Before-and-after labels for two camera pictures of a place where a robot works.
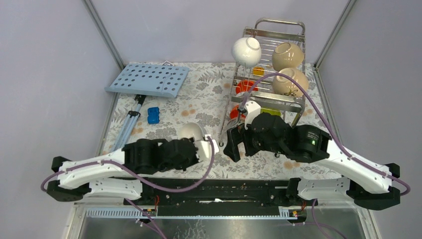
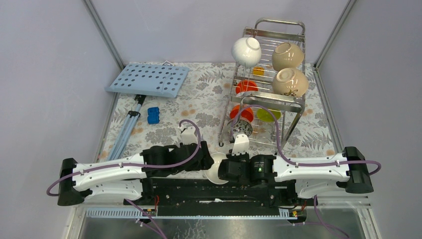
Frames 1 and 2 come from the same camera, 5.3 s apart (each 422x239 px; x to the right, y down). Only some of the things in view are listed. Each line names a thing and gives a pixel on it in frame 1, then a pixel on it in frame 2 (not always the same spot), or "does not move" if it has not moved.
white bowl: [246, 52] does not move
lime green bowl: [270, 111] does not move
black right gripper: [235, 135] -> [246, 155]
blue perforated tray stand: [142, 79] does not move
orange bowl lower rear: [246, 86] does not move
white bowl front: [192, 130] -> [212, 174]
